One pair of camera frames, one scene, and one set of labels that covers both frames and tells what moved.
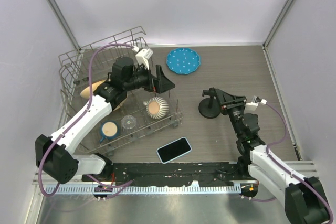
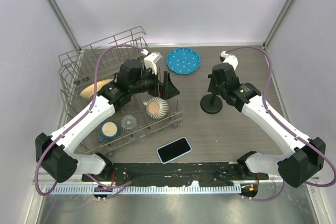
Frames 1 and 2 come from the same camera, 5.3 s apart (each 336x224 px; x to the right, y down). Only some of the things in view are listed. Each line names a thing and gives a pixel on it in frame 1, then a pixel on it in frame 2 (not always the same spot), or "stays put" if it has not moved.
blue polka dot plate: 184,61 stays put
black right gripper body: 234,111 → 214,87
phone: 174,149 stays put
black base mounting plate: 173,173 stays put
